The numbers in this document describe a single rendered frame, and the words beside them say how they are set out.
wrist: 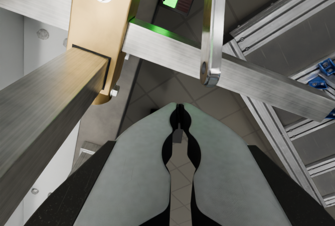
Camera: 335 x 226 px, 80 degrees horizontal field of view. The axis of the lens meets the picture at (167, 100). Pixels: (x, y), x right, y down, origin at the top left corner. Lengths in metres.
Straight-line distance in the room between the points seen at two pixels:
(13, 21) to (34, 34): 0.04
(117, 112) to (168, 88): 0.76
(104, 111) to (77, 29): 0.23
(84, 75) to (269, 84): 0.18
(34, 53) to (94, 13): 0.32
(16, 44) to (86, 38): 0.30
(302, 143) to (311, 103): 0.99
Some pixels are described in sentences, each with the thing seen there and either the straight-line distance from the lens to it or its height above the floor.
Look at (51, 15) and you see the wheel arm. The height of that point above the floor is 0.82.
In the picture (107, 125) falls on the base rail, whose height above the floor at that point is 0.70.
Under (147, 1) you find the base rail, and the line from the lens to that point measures 0.33.
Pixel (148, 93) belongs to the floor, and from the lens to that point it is 1.17.
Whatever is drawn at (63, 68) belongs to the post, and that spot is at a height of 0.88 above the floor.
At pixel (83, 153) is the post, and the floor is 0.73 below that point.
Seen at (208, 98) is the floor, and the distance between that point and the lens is 1.18.
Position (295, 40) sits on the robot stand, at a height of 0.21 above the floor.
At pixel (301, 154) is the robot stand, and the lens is 1.32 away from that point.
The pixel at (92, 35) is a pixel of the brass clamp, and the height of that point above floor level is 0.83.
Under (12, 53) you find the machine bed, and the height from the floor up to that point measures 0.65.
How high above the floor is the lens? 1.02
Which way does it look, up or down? 60 degrees down
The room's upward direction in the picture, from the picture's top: 175 degrees counter-clockwise
